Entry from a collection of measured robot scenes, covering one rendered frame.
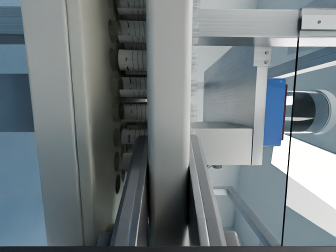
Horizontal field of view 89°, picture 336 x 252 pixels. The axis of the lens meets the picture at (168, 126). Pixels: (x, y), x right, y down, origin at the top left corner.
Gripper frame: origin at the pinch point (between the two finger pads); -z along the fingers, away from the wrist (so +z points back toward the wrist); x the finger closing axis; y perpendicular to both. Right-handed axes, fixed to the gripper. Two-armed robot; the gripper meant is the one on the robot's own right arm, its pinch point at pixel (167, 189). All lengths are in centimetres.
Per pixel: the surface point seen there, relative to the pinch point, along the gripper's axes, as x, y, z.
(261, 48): -24.0, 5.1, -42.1
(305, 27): -30.2, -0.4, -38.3
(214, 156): -13.0, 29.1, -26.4
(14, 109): 52, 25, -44
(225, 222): -153, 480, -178
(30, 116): 47, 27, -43
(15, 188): 108, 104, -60
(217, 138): -13.5, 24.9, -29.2
